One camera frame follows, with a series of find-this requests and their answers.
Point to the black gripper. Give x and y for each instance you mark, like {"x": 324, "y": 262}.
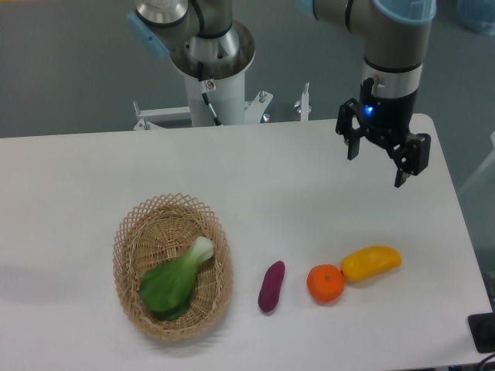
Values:
{"x": 385, "y": 122}

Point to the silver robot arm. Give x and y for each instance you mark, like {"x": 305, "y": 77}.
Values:
{"x": 395, "y": 33}

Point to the woven wicker basket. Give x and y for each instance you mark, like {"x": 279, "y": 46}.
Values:
{"x": 161, "y": 229}

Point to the yellow mango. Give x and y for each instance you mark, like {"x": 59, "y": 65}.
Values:
{"x": 369, "y": 262}

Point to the blue plastic bag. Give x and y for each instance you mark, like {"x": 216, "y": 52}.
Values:
{"x": 477, "y": 15}

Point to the orange tangerine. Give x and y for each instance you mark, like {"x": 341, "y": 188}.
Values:
{"x": 325, "y": 283}

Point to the purple sweet potato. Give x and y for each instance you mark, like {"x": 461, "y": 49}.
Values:
{"x": 269, "y": 293}

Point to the black device at table edge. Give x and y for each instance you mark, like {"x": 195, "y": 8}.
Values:
{"x": 481, "y": 327}

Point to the green bok choy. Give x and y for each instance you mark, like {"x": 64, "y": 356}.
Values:
{"x": 168, "y": 289}

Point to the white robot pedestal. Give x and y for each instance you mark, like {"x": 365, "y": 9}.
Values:
{"x": 215, "y": 64}

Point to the white metal base frame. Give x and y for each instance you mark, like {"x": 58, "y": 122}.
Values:
{"x": 207, "y": 112}

